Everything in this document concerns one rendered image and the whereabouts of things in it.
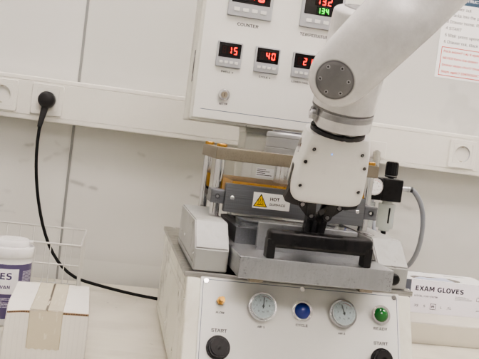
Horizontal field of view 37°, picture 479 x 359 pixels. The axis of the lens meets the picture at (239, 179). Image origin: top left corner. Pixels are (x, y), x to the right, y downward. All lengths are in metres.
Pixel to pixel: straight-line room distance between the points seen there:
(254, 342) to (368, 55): 0.44
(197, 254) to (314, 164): 0.22
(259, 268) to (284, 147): 0.29
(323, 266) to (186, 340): 0.21
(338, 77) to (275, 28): 0.54
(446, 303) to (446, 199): 0.33
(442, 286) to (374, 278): 0.66
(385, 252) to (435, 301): 0.57
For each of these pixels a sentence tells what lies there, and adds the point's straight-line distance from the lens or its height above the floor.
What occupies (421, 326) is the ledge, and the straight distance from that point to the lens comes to 1.57.
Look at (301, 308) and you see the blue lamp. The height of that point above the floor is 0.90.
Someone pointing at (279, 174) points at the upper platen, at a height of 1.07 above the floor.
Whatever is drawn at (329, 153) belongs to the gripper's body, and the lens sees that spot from 0.95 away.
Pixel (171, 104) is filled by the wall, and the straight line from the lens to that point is 1.67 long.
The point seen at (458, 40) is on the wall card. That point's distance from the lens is 1.91.
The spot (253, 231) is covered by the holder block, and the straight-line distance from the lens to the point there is 1.08.
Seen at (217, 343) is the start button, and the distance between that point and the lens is 1.01.
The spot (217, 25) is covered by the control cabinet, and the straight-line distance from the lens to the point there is 1.35.
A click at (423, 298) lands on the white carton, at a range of 1.66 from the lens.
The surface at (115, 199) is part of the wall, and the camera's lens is 1.72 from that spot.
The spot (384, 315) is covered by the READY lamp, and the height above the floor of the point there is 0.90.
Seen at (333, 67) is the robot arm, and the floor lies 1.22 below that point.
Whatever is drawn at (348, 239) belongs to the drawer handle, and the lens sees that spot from 1.00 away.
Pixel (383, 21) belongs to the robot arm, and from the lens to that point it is 0.83.
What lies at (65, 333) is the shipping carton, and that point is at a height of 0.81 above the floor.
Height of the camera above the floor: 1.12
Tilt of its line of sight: 3 degrees down
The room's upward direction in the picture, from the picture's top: 7 degrees clockwise
